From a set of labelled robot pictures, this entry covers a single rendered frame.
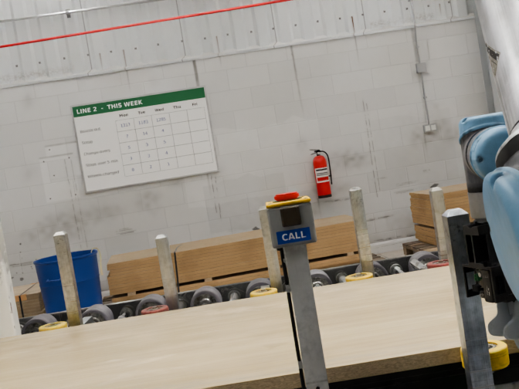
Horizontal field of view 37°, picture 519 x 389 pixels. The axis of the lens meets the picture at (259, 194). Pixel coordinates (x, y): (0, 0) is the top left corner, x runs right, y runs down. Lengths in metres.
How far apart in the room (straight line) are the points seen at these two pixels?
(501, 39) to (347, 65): 7.87
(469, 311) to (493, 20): 0.66
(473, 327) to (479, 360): 0.05
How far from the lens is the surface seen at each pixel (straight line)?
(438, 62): 8.83
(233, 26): 8.42
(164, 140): 8.24
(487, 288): 1.16
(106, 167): 8.27
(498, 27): 0.69
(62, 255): 2.38
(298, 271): 1.21
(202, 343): 1.76
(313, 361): 1.24
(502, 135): 1.02
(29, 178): 8.39
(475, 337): 1.28
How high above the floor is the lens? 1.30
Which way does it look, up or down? 3 degrees down
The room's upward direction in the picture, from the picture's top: 9 degrees counter-clockwise
